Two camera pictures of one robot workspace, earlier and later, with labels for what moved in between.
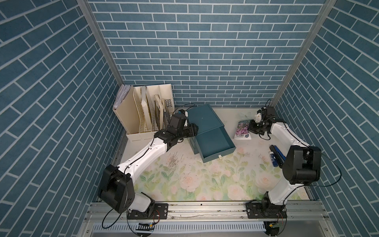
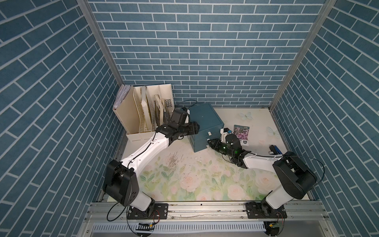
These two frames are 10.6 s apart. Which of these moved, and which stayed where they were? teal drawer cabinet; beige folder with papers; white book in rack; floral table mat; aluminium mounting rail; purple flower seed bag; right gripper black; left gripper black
Moved: right gripper black; purple flower seed bag; teal drawer cabinet
Stayed: beige folder with papers; floral table mat; white book in rack; left gripper black; aluminium mounting rail
